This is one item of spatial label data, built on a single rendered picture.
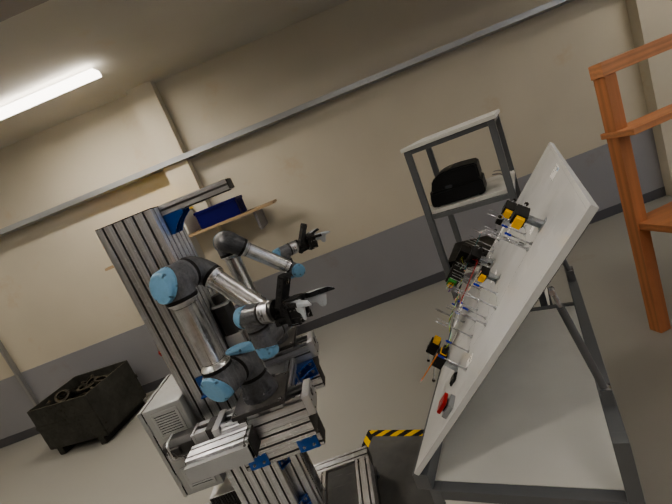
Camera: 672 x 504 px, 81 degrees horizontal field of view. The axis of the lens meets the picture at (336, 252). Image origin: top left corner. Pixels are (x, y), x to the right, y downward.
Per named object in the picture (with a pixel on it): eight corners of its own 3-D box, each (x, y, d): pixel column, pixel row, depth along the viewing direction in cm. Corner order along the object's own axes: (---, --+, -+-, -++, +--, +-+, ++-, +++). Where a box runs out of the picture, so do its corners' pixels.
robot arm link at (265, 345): (289, 341, 139) (277, 314, 137) (273, 360, 130) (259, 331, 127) (272, 344, 143) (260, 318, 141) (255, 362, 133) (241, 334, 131)
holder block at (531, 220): (549, 204, 123) (521, 193, 125) (545, 224, 116) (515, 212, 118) (541, 215, 126) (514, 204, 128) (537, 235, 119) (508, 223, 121)
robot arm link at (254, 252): (225, 226, 194) (310, 263, 214) (221, 227, 204) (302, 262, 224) (215, 248, 192) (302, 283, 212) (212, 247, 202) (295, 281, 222)
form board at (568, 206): (460, 309, 233) (457, 307, 233) (553, 143, 184) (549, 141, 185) (418, 476, 132) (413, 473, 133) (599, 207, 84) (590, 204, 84)
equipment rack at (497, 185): (494, 422, 256) (399, 150, 217) (497, 366, 308) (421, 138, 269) (582, 420, 232) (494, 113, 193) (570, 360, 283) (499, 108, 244)
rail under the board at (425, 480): (417, 489, 135) (411, 474, 133) (459, 318, 235) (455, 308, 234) (433, 490, 132) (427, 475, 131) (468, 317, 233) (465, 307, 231)
